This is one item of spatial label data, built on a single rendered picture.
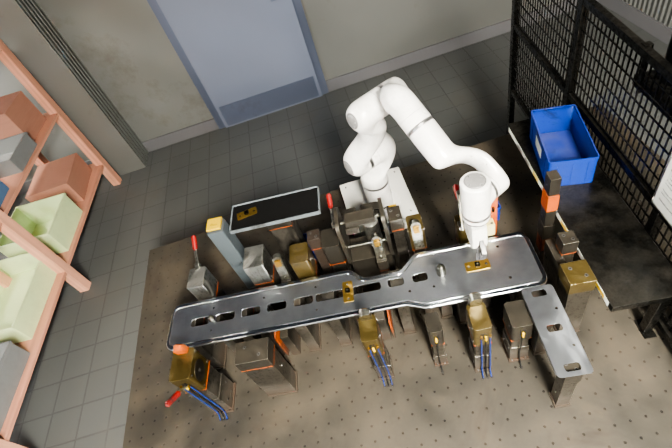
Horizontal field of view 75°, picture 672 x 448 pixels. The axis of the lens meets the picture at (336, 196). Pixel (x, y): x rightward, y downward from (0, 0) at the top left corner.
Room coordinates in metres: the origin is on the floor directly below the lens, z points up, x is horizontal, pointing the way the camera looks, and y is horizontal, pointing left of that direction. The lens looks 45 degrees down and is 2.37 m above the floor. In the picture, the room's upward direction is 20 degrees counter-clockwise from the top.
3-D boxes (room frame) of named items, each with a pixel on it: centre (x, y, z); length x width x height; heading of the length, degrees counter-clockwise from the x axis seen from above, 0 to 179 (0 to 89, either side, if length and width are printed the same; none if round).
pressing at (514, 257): (0.87, 0.10, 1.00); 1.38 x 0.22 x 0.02; 80
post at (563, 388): (0.39, -0.46, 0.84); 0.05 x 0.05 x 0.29; 80
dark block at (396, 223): (1.04, -0.18, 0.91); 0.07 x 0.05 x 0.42; 170
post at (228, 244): (1.29, 0.50, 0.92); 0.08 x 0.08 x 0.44; 80
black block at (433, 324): (0.64, -0.15, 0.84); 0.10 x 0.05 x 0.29; 170
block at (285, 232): (1.24, 0.25, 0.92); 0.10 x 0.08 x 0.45; 80
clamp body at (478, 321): (0.58, -0.28, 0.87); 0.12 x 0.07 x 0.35; 170
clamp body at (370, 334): (0.67, 0.05, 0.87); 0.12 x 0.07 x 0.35; 170
